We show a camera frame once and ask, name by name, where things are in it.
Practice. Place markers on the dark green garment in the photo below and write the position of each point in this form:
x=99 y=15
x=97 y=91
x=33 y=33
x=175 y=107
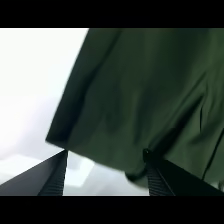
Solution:
x=140 y=96

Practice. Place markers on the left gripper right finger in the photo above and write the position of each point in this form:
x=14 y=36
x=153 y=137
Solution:
x=173 y=181

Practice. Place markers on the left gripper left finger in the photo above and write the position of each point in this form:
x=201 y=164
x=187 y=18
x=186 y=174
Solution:
x=40 y=181

